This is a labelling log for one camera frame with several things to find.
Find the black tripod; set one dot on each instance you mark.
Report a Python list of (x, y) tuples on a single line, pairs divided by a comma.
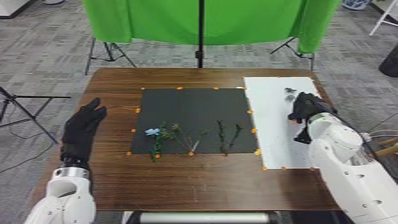
[(37, 97)]

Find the pale grey bar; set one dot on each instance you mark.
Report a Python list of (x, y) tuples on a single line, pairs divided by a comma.
[(205, 218)]

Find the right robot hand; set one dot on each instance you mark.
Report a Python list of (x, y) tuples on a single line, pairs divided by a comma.
[(310, 106)]

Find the blue and white vase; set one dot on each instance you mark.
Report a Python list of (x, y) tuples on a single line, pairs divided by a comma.
[(356, 3)]

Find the black stand pole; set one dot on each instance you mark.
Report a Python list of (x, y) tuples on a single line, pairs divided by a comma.
[(202, 33)]

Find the black backdrop stand legs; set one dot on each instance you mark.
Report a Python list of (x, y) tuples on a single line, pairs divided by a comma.
[(284, 45), (90, 55)]

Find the white sheet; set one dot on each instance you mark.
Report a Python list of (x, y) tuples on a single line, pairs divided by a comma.
[(273, 133)]

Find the dark mat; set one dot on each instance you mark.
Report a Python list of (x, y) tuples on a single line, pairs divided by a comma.
[(197, 110)]

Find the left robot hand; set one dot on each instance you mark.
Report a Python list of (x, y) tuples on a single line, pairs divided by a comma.
[(81, 133)]

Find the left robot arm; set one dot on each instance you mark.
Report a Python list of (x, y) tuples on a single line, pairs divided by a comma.
[(65, 200)]

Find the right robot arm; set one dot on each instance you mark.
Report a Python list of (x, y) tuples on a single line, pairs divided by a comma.
[(356, 180)]

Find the green sprig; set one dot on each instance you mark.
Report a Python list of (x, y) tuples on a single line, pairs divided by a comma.
[(197, 144), (237, 130), (221, 133), (177, 128)]

